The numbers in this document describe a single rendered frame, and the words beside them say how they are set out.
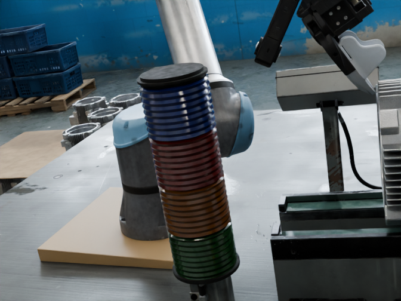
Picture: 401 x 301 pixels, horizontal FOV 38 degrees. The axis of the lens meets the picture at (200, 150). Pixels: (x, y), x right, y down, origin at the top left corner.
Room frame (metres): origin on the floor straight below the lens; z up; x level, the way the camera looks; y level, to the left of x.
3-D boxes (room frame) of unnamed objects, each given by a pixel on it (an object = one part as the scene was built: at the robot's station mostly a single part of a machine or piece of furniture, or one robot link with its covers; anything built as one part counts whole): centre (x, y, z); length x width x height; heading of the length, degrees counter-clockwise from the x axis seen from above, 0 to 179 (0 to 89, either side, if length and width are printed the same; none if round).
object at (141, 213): (1.04, 0.10, 0.87); 0.15 x 0.15 x 0.10
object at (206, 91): (0.49, 0.01, 1.19); 0.06 x 0.06 x 0.04
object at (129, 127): (1.04, 0.09, 0.98); 0.13 x 0.12 x 0.14; 105
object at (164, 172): (0.49, 0.01, 1.14); 0.06 x 0.06 x 0.04
